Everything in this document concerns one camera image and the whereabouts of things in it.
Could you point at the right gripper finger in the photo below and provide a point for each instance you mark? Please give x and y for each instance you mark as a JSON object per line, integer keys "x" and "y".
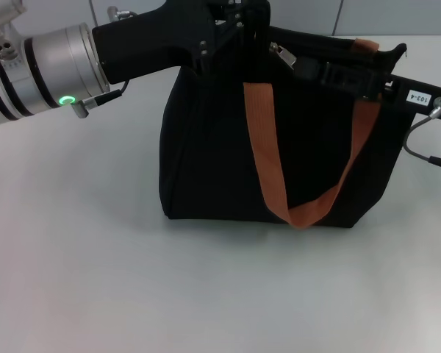
{"x": 338, "y": 70}
{"x": 338, "y": 82}

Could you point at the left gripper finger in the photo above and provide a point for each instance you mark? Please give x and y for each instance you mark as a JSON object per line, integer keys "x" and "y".
{"x": 255, "y": 48}
{"x": 226, "y": 3}

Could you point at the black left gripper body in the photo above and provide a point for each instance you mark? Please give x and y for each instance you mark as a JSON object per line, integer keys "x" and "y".
{"x": 150, "y": 40}

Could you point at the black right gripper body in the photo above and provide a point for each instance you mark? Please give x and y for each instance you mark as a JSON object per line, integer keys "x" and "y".
{"x": 397, "y": 90}

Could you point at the silver zipper pull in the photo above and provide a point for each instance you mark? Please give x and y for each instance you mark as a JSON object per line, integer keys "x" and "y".
{"x": 286, "y": 56}

